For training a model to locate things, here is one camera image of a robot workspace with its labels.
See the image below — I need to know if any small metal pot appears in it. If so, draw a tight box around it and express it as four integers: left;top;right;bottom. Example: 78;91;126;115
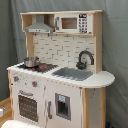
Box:
24;56;39;67

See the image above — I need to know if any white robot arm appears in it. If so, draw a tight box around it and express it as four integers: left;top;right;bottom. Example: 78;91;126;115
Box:
1;120;29;128

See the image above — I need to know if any wooden toy kitchen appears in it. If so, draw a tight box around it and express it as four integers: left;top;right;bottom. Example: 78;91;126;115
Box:
8;10;115;128

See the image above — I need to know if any grey toy sink basin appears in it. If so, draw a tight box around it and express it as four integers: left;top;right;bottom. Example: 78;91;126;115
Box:
52;67;92;81

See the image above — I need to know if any black toy faucet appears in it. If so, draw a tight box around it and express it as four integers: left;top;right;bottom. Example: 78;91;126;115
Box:
76;50;94;70

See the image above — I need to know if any black toy stovetop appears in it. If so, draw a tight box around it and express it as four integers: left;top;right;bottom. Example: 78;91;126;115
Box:
20;63;57;73

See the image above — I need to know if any right red stove knob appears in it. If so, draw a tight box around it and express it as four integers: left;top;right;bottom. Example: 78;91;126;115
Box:
32;81;38;87

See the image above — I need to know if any red stove knob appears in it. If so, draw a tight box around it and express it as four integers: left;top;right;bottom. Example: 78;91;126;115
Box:
13;76;19;82
32;81;38;87

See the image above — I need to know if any grey toy ice dispenser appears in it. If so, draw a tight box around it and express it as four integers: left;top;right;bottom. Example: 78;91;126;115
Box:
55;93;71;120

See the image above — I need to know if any toy microwave oven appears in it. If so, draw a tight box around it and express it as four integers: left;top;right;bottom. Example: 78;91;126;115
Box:
55;14;93;34

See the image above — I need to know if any grey toy range hood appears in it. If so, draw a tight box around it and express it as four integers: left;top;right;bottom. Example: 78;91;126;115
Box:
25;15;54;34

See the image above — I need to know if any left red stove knob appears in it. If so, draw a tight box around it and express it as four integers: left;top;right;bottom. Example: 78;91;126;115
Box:
13;76;19;82

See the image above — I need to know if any toy oven door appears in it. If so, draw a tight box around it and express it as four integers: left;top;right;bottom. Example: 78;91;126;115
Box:
18;90;38;122

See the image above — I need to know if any grey cabinet door handle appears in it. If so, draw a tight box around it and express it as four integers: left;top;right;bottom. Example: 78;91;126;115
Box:
47;101;52;119

